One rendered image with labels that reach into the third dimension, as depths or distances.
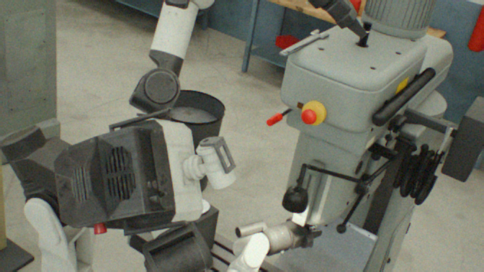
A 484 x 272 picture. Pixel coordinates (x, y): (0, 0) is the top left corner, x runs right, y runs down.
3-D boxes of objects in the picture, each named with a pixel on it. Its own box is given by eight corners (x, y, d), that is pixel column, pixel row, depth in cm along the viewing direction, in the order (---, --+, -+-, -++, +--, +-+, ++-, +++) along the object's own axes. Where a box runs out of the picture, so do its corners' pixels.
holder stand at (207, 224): (190, 261, 208) (196, 219, 198) (152, 231, 219) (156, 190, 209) (212, 247, 216) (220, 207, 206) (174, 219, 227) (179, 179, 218)
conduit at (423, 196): (415, 217, 180) (437, 164, 170) (370, 196, 187) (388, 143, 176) (431, 193, 194) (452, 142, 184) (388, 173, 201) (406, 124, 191)
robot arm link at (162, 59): (153, 46, 136) (137, 99, 136) (188, 57, 138) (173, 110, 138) (148, 51, 147) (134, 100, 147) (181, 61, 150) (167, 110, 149)
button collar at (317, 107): (320, 129, 139) (325, 108, 136) (299, 120, 142) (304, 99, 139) (323, 127, 141) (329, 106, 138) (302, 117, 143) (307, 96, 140)
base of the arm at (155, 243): (158, 298, 139) (158, 291, 129) (136, 251, 143) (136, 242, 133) (211, 270, 144) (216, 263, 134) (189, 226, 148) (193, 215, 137)
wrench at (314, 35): (289, 58, 133) (290, 55, 133) (275, 53, 135) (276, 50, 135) (328, 36, 153) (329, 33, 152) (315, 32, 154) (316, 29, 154)
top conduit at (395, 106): (382, 129, 135) (387, 116, 134) (366, 122, 137) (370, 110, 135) (433, 79, 170) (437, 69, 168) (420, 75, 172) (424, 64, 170)
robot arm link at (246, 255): (273, 241, 169) (254, 280, 162) (258, 245, 176) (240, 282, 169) (256, 229, 167) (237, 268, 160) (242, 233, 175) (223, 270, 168)
